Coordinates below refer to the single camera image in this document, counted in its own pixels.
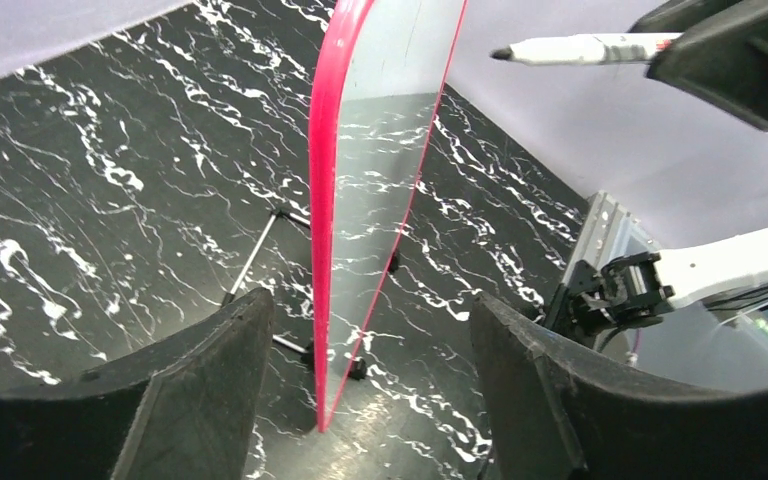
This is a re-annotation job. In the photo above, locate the pink framed whiteboard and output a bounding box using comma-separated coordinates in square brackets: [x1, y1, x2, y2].
[308, 1, 466, 431]

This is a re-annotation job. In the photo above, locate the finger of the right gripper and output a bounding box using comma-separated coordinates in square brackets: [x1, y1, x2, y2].
[646, 13, 768, 132]
[629, 0, 755, 34]

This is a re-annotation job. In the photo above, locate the white whiteboard marker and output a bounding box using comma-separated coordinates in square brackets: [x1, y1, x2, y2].
[490, 32, 681, 66]

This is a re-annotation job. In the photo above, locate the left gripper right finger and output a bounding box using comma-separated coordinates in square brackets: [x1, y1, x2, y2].
[469, 294, 768, 479]

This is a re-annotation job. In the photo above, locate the aluminium front rail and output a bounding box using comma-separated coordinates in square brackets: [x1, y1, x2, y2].
[561, 190, 661, 284]

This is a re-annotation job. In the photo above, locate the metal whiteboard stand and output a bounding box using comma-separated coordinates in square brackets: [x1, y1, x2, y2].
[221, 206, 402, 382]

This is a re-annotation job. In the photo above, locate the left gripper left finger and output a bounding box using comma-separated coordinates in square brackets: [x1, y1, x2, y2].
[0, 288, 275, 479]

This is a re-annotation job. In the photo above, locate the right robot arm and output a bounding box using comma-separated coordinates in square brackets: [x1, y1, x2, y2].
[543, 1, 768, 347]

